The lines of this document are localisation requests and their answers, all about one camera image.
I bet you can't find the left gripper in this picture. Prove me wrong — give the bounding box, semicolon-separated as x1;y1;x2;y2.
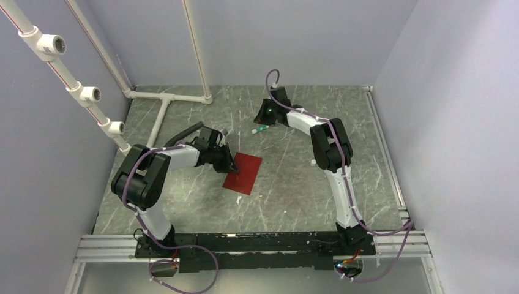
209;143;239;173

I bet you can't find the red envelope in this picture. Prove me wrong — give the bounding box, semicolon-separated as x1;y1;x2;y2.
222;152;263;195

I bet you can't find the green glue stick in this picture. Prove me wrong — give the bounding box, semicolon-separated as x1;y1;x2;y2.
252;126;270;134

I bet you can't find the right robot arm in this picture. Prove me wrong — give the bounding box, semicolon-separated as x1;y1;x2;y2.
254;85;376;255

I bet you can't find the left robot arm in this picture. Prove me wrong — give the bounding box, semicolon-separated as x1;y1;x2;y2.
110;122;239;257

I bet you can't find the black corrugated hose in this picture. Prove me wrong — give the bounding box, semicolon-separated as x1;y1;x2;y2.
164;120;205;148

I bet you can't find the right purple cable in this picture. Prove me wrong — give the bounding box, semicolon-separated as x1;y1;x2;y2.
265;69;416;284

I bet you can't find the purple cable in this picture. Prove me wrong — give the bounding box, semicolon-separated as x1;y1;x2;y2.
265;69;416;284
121;140;222;294

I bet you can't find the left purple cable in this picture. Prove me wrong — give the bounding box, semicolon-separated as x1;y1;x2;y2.
121;140;222;294

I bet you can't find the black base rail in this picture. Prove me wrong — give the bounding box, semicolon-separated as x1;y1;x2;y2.
134;231;376;273

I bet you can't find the white pvc pipe frame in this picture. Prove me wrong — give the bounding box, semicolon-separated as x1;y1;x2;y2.
0;0;213;155

